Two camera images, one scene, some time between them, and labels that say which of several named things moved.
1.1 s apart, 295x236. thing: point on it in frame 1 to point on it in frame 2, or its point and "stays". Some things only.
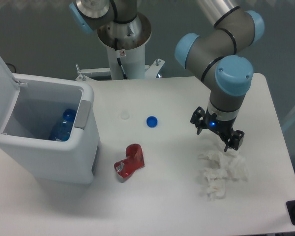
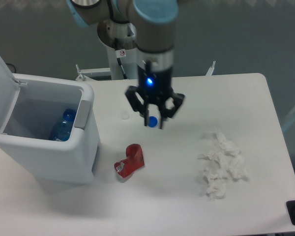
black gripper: (223, 127) to (153, 85)
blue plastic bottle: (62, 132) stays
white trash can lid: (4, 90) stays
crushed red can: (133, 161) stays
